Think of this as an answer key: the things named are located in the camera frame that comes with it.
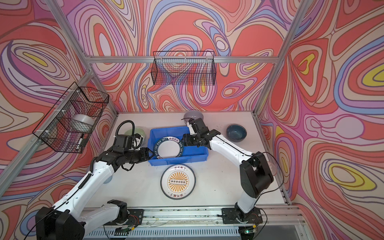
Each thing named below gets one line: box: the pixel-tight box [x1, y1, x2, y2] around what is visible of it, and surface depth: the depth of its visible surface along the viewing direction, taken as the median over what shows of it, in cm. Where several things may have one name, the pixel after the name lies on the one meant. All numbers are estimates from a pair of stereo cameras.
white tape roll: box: [71, 114, 95, 133], surface depth 73 cm
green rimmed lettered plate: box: [153, 136, 184, 159], surface depth 100 cm
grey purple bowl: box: [183, 110, 204, 124], surface depth 114 cm
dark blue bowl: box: [226, 124, 248, 143], surface depth 106 cm
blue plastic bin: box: [147, 126, 209, 166], surface depth 97 cm
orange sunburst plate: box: [160, 163, 196, 200], surface depth 84 cm
